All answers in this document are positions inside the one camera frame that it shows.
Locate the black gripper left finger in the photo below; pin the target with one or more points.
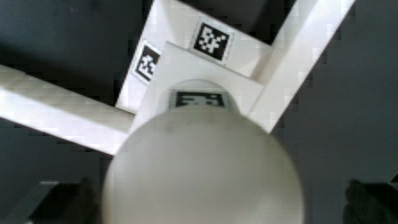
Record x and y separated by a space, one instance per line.
59 203

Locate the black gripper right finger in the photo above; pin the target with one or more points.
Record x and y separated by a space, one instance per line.
372 204

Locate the white lamp bulb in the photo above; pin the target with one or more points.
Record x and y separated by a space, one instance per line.
201 171

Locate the white lamp base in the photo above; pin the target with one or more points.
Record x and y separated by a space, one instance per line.
192 48

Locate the white front wall bar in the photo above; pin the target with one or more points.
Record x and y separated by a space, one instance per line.
50 109

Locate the white wall bar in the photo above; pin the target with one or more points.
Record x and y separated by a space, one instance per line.
50 109
299 44

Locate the white right wall bar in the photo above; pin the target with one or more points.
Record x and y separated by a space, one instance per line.
299 44

